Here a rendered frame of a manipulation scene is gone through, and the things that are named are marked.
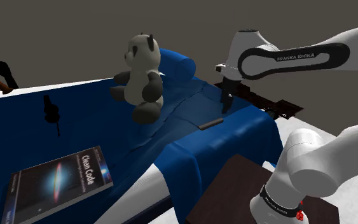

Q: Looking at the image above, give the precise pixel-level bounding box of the dark grey flat bar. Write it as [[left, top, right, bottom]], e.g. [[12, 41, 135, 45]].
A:
[[198, 117, 225, 130]]

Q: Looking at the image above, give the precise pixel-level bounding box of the panda plush toy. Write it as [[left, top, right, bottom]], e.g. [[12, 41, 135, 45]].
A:
[[109, 32, 165, 125]]

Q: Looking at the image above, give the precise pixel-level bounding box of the blue bolster pillow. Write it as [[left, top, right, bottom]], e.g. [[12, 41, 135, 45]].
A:
[[159, 48, 196, 83]]

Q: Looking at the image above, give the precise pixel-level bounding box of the dark book with galaxy cover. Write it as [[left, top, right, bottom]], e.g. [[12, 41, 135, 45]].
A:
[[1, 145, 114, 224]]

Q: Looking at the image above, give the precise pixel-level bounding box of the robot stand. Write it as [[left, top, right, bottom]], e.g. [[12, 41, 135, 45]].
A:
[[184, 153, 341, 224]]

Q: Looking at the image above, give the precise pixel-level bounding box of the bed with blue cover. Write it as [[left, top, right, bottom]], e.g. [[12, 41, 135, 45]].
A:
[[0, 70, 284, 224]]

